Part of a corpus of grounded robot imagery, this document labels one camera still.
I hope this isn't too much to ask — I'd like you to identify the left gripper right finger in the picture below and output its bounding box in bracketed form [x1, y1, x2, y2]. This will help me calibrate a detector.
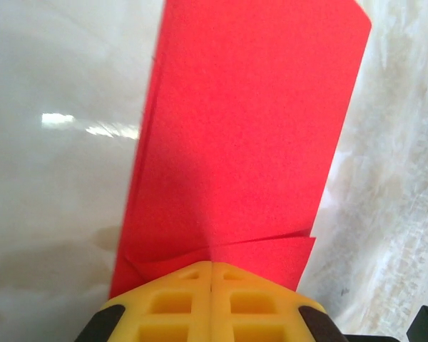
[210, 261, 347, 342]

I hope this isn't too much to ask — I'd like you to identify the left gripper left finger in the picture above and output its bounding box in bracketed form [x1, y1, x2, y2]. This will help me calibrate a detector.
[73, 261, 212, 342]

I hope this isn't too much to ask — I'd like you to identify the red paper sheet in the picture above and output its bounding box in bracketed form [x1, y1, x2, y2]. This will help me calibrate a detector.
[108, 0, 373, 300]

